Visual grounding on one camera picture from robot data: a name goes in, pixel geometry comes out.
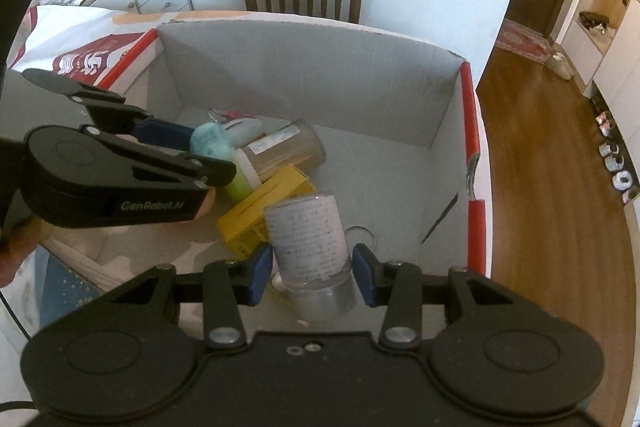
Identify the teal egg-shaped toy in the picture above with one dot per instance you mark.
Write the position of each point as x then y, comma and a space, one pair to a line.
211, 140

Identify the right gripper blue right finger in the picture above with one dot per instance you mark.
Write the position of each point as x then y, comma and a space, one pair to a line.
364, 266

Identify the red patterned door mat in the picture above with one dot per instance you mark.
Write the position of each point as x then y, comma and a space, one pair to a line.
525, 42

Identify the green white glue pen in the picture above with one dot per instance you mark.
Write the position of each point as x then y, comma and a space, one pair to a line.
240, 133

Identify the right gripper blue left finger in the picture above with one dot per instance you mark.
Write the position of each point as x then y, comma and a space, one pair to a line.
260, 263

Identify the white wall cabinet unit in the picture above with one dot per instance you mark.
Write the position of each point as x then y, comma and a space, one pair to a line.
602, 38

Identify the left hand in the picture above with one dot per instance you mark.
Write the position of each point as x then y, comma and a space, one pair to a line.
22, 231

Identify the clear toothpick jar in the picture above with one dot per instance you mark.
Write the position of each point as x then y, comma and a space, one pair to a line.
296, 144

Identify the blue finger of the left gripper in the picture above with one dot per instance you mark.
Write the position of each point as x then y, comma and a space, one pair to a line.
162, 133

